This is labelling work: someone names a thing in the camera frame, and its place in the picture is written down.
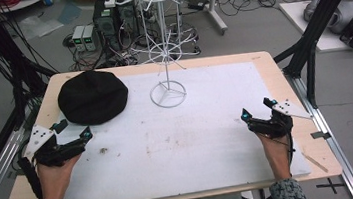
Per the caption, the grey robot head shell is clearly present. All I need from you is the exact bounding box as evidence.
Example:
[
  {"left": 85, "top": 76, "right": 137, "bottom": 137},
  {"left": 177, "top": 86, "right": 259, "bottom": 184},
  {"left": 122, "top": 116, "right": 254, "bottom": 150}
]
[{"left": 301, "top": 0, "right": 353, "bottom": 39}]

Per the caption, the white wire display rack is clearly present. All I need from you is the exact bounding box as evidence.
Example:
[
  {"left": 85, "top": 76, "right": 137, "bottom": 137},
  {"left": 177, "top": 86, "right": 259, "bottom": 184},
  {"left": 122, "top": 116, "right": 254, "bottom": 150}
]
[{"left": 114, "top": 0, "right": 215, "bottom": 114}]

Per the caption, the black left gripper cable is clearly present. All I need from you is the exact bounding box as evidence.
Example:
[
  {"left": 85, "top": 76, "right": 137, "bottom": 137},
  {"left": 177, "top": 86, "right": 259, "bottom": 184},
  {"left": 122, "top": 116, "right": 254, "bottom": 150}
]
[{"left": 16, "top": 154, "right": 45, "bottom": 199}]

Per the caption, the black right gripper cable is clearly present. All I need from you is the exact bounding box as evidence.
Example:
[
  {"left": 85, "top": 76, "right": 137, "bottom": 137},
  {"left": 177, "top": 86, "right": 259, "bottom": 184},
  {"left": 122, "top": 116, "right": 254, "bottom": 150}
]
[{"left": 283, "top": 130, "right": 299, "bottom": 168}]

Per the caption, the white floor board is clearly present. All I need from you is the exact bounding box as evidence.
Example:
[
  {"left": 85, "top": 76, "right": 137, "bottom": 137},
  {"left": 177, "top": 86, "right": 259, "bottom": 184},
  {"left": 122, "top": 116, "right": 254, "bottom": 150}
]
[{"left": 277, "top": 0, "right": 353, "bottom": 58}]

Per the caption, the white table leg stand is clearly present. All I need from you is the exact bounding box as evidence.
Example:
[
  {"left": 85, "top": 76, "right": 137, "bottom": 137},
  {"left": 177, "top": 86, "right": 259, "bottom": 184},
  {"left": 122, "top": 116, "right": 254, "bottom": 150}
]
[{"left": 202, "top": 0, "right": 229, "bottom": 38}]

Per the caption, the grey bench power supply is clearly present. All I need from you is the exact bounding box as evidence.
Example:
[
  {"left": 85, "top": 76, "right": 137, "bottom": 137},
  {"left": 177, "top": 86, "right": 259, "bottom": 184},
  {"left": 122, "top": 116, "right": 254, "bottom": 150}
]
[
  {"left": 80, "top": 23, "right": 99, "bottom": 54},
  {"left": 70, "top": 24, "right": 89, "bottom": 54}
]

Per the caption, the white table mat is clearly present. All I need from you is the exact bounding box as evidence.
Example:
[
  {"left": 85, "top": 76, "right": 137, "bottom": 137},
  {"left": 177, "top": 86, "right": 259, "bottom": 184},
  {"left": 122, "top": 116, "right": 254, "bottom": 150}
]
[{"left": 49, "top": 54, "right": 314, "bottom": 199}]

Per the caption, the person's left hand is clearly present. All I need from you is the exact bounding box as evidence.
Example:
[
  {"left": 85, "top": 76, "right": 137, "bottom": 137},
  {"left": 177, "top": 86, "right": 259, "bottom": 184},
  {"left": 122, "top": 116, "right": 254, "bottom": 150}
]
[{"left": 34, "top": 153, "right": 88, "bottom": 199}]

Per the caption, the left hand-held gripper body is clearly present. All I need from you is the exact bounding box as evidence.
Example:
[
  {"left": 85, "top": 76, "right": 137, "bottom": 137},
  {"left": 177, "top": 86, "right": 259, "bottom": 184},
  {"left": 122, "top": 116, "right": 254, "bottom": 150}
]
[{"left": 19, "top": 116, "right": 93, "bottom": 171}]

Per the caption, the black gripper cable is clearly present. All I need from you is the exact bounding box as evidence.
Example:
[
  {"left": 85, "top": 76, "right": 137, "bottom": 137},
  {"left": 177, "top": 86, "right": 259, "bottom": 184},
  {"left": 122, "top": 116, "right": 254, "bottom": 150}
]
[
  {"left": 283, "top": 130, "right": 299, "bottom": 168},
  {"left": 16, "top": 154, "right": 45, "bottom": 199}
]

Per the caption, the thin wooden stick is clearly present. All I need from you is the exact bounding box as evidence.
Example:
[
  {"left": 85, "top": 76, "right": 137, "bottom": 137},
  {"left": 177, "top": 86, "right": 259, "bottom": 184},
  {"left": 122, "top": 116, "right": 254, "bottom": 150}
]
[{"left": 301, "top": 149, "right": 330, "bottom": 176}]

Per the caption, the black computer tower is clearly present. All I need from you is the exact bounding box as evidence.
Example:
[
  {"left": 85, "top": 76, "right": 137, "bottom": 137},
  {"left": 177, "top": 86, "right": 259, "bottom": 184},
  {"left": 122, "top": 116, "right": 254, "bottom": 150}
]
[{"left": 90, "top": 0, "right": 124, "bottom": 53}]

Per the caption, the person's right hand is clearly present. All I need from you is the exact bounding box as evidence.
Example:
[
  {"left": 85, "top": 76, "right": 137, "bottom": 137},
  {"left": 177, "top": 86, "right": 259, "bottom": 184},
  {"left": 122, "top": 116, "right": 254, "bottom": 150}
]
[{"left": 256, "top": 130, "right": 297, "bottom": 183}]

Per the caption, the black beret hat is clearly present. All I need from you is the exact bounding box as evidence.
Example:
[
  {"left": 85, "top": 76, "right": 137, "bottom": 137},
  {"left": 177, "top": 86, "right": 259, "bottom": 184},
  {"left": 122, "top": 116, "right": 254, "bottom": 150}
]
[{"left": 54, "top": 65, "right": 133, "bottom": 130}]

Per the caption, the black frame post with cables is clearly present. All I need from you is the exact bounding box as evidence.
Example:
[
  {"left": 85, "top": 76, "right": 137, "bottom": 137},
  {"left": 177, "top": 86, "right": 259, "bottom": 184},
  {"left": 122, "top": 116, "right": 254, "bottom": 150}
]
[{"left": 0, "top": 0, "right": 63, "bottom": 134}]

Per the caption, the black tape piece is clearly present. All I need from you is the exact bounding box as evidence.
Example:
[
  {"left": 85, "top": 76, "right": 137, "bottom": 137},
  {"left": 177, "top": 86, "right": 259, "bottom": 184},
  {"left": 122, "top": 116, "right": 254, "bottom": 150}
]
[{"left": 309, "top": 129, "right": 333, "bottom": 143}]

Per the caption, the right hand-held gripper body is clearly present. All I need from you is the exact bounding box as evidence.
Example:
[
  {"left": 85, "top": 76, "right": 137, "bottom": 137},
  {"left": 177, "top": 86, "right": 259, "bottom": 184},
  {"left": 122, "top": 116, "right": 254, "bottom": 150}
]
[{"left": 253, "top": 96, "right": 315, "bottom": 143}]

